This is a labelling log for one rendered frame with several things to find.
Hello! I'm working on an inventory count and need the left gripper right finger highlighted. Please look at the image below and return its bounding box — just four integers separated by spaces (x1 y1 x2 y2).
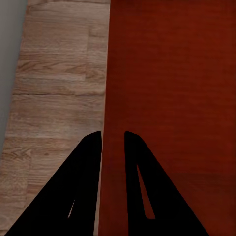
124 131 209 236

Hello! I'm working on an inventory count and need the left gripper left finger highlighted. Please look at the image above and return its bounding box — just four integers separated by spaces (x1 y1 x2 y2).
5 131 102 236

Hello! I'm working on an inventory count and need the storage box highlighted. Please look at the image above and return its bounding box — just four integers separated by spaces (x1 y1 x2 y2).
98 0 236 236

